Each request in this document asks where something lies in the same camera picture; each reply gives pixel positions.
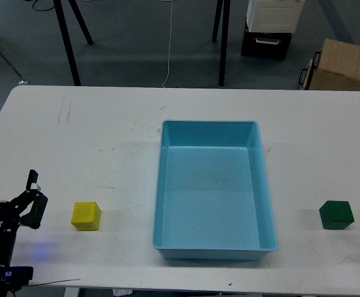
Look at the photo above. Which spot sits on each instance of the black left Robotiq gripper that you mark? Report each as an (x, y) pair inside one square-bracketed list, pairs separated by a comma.
[(26, 210)]

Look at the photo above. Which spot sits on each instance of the dark green cube block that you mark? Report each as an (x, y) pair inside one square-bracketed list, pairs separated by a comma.
[(336, 215)]

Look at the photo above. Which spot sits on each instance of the yellow cube block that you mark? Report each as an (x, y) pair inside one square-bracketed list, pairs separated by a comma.
[(86, 216)]

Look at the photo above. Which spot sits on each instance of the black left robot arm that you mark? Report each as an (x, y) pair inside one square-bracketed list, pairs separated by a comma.
[(27, 209)]

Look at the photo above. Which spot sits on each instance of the light wooden crate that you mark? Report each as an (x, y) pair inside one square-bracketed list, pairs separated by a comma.
[(335, 67)]

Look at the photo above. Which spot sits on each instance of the light blue plastic bin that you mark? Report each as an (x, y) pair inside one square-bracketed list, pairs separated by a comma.
[(212, 195)]

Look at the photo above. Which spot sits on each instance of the white air purifier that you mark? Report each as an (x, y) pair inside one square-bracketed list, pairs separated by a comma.
[(273, 16)]

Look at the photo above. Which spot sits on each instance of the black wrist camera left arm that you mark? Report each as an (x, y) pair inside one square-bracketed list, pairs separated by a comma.
[(16, 275)]

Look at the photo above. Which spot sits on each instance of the black right table leg frame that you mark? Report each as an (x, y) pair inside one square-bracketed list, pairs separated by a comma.
[(222, 13)]

